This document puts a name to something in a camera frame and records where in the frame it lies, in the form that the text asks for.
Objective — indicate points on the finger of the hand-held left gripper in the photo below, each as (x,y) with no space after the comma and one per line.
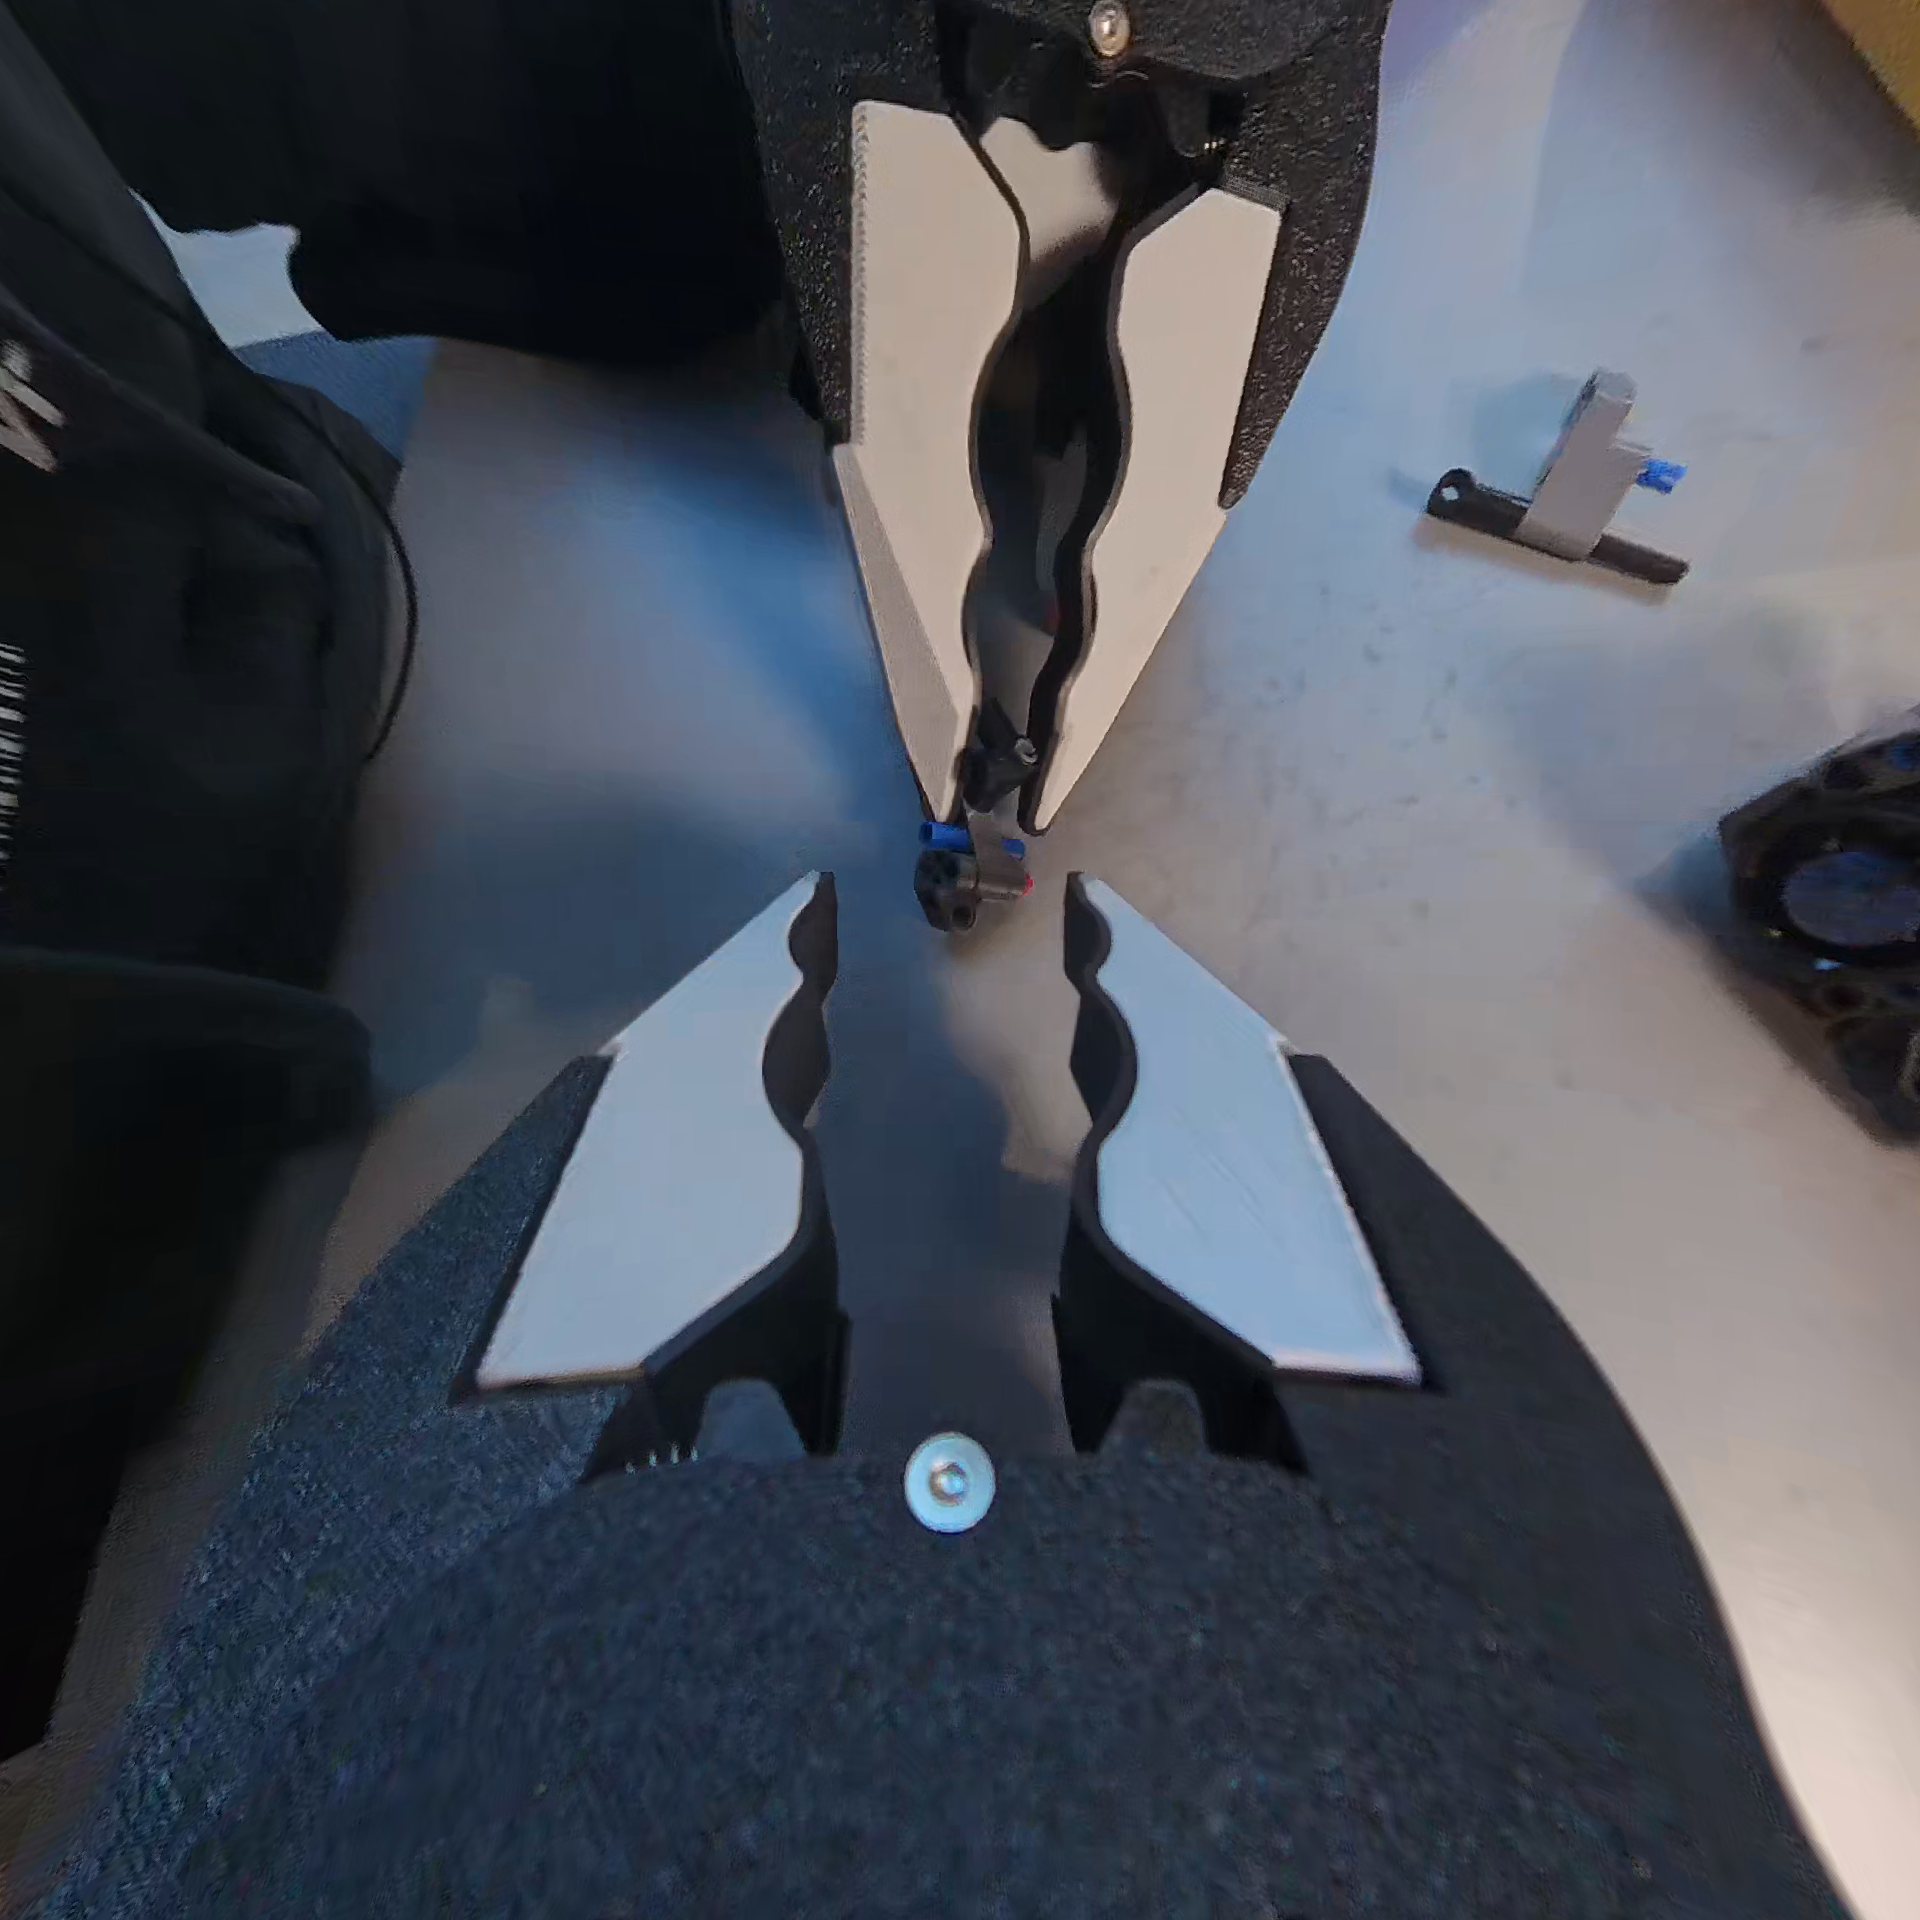
(1184,388)
(915,329)

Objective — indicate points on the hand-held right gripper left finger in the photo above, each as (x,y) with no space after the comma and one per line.
(661,1201)

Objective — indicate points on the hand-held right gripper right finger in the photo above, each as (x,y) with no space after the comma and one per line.
(1229,1201)

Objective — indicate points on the black connector with blue pins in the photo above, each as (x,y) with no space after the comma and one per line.
(993,763)

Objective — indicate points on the person's left forearm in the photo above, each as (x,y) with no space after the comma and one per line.
(523,148)

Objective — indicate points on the grey desk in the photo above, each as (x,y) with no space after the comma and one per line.
(1349,750)

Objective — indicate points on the grey beam with black axle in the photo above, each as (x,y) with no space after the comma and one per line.
(1581,481)

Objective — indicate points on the blue-grey cloth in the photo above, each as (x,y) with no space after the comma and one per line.
(360,382)

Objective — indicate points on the yellow storage bin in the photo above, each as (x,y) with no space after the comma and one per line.
(1893,44)

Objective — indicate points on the grey twin engine toy assembly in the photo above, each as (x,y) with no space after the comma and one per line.
(1845,900)

